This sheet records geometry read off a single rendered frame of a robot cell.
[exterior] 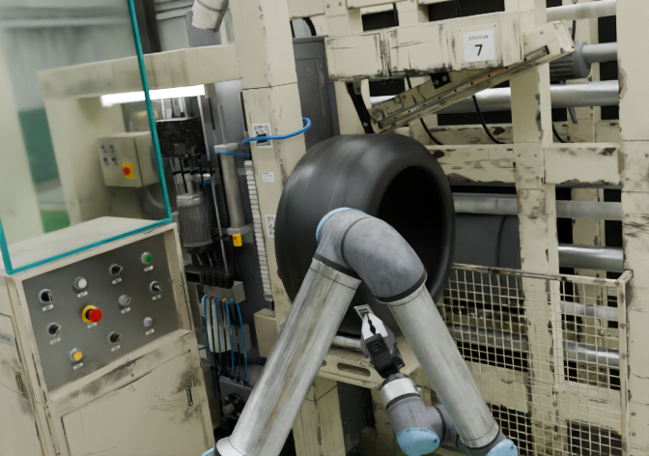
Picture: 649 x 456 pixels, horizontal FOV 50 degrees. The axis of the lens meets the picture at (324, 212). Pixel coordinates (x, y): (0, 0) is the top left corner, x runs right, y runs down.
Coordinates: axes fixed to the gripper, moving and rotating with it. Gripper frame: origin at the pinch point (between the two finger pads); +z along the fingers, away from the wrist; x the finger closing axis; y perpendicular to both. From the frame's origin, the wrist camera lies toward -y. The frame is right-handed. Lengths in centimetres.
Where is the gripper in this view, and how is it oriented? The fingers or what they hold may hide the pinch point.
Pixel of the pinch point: (368, 316)
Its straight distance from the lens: 185.8
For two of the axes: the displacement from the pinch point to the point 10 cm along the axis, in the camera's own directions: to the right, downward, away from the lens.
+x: 8.9, -4.4, -1.0
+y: 3.6, 5.4, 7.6
